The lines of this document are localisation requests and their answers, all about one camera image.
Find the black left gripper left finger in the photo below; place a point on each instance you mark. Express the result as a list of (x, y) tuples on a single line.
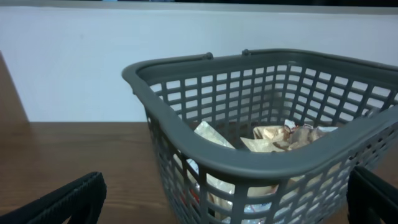
[(77, 202)]

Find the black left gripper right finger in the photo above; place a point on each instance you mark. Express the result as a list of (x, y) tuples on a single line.
[(370, 199)]

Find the grey plastic slotted basket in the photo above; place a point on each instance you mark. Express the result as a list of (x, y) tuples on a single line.
[(235, 94)]

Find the beige cookie pouch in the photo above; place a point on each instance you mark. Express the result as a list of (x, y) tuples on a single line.
[(285, 138)]

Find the tan powder bag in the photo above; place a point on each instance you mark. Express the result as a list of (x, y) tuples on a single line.
[(206, 144)]

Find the orange spaghetti pasta packet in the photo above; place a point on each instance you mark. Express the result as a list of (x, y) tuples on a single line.
[(191, 196)]

